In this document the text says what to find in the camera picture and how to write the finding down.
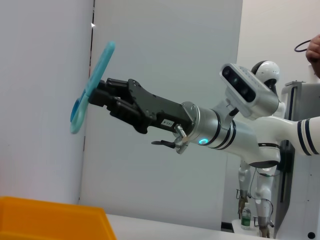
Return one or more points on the green-label background bottle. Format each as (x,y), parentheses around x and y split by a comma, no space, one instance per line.
(245,217)

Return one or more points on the blue capped scissors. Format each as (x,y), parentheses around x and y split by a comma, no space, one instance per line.
(100,67)

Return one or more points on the yellow plastic bin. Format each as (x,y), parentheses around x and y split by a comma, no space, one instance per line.
(50,220)

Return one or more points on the bystander bare hand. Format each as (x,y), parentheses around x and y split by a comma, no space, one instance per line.
(315,52)

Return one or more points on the thin black loop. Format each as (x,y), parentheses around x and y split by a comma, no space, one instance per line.
(295,48)

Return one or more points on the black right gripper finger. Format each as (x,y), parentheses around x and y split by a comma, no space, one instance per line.
(115,87)
(120,110)

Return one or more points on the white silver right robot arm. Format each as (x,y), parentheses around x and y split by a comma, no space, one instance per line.
(245,135)

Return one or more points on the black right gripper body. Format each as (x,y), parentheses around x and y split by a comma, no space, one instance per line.
(162,112)

